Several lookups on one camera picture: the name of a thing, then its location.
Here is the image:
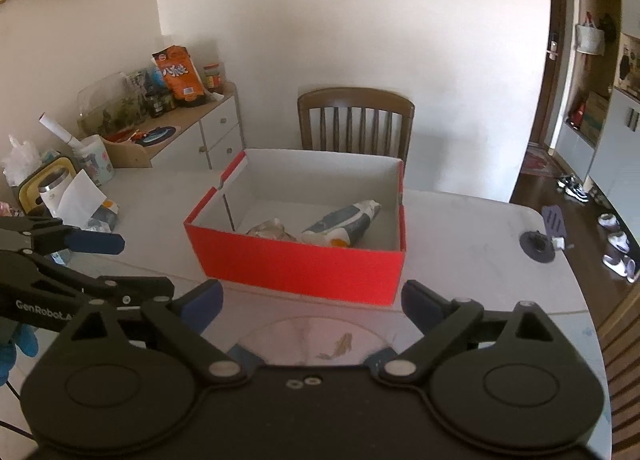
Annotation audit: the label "white mug with steel rim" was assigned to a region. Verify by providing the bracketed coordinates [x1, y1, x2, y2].
[37, 169, 71, 215]

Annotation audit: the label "blue and white snack packet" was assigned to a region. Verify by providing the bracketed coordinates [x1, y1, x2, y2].
[300, 200, 383, 247]

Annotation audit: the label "white plastic bag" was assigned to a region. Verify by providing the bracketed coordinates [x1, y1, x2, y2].
[1, 135, 41, 186]

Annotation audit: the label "person's left hand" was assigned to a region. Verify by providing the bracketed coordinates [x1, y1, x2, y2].
[0, 322, 40, 386]

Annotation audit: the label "hanging tote bag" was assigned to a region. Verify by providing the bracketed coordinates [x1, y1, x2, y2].
[574, 12, 608, 56]

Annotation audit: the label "black round table grommet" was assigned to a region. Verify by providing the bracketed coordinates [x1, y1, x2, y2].
[520, 230, 556, 263]

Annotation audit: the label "white storage cabinet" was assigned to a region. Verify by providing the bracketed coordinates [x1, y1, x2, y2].
[555, 0, 640, 211]

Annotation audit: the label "blue and orange packet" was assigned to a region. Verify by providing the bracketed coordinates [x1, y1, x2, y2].
[82, 200, 121, 233]

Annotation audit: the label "white printed cup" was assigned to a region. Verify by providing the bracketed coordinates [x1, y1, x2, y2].
[74, 135, 116, 186]

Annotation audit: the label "clear fish print table mat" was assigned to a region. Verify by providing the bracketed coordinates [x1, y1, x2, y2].
[115, 260, 613, 460]

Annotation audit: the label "yellow holder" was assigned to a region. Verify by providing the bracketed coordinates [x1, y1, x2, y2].
[17, 157, 77, 216]

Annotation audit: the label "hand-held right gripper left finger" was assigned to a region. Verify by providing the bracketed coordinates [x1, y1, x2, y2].
[62, 279, 251, 386]

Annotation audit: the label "grey flat plastic piece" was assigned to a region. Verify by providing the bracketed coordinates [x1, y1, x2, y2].
[542, 205, 568, 237]

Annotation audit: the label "pair of dark sneakers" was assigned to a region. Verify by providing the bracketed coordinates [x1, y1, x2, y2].
[557, 174, 592, 201]

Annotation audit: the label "white marble desktop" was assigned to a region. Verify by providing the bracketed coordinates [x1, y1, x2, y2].
[0, 167, 613, 460]

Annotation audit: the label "red lidded jar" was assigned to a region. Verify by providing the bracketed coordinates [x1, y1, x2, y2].
[202, 63, 224, 93]

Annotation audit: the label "glass fish tank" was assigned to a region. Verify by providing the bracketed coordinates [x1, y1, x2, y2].
[76, 71, 151, 137]

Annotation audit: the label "dark glass jar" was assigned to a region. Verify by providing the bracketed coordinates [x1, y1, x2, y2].
[144, 90, 176, 118]

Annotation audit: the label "silver foil snack packet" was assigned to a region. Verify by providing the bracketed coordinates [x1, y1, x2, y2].
[245, 219, 298, 242]

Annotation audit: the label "bluish printed packet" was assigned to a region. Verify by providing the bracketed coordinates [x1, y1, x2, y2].
[125, 67, 167, 97]

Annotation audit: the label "white cardboard box red edges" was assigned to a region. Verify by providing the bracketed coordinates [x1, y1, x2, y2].
[183, 148, 407, 308]

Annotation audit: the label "slatted wooden chair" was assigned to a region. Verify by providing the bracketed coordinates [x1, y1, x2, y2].
[595, 305, 640, 460]

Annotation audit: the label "doorway rug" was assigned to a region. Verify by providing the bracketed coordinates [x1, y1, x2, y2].
[520, 147, 561, 178]

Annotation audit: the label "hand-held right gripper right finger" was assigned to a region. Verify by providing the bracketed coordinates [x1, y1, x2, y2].
[372, 280, 563, 383]

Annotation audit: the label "brown door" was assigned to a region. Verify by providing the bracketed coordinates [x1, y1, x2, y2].
[530, 0, 573, 151]

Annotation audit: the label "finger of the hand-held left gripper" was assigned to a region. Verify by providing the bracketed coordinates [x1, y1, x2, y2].
[0, 250, 175, 309]
[0, 216, 125, 256]

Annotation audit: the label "orange snack bag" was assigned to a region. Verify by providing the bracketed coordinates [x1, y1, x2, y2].
[152, 45, 208, 107]

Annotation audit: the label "white sideboard cabinet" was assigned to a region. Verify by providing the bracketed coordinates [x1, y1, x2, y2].
[102, 81, 246, 172]

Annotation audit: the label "white paper sheet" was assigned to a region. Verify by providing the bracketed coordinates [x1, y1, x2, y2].
[52, 170, 108, 231]

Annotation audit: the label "white paper roll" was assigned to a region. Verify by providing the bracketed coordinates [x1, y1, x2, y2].
[39, 112, 83, 148]

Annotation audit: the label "brown wooden chair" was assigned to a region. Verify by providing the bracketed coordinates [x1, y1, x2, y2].
[297, 86, 416, 164]

